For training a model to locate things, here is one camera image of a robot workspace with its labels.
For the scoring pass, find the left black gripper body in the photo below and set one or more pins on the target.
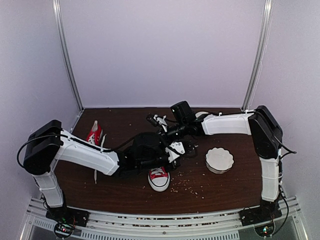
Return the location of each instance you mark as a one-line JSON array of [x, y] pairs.
[[147, 165]]

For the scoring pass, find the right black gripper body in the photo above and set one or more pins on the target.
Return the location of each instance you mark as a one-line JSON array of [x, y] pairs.
[[182, 131]]

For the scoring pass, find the red canvas sneaker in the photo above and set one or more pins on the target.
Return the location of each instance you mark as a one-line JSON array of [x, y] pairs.
[[159, 179], [96, 135]]

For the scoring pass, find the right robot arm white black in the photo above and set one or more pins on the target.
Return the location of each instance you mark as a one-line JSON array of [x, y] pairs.
[[259, 123]]

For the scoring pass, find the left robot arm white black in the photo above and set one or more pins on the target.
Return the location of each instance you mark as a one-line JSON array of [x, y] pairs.
[[51, 143]]

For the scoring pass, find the black bowl white inside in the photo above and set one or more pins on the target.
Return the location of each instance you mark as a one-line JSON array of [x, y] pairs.
[[200, 113]]

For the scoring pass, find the white scalloped ceramic bowl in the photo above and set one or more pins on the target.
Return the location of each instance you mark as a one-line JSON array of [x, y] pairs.
[[219, 160]]

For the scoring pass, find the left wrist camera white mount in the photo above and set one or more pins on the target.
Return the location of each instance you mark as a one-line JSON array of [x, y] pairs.
[[175, 150]]

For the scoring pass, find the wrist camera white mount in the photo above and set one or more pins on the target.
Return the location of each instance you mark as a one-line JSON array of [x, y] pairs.
[[175, 150], [158, 121]]

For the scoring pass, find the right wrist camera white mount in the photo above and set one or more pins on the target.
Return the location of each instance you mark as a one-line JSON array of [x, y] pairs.
[[158, 121]]

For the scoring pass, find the aluminium front rail frame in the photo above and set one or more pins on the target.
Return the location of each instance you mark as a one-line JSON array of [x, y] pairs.
[[219, 225]]

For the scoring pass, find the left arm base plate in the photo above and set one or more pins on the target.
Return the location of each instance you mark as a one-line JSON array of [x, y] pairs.
[[67, 216]]

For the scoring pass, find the right aluminium corner post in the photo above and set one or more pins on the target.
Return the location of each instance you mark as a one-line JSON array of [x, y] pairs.
[[261, 47]]

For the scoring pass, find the aluminium corner post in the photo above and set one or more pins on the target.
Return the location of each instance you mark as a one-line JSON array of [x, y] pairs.
[[66, 56], [261, 47]]

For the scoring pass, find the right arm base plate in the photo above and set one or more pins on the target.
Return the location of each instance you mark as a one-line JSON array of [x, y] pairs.
[[256, 215]]

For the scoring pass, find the left aluminium corner post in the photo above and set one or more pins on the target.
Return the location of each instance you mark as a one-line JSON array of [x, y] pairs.
[[66, 56]]

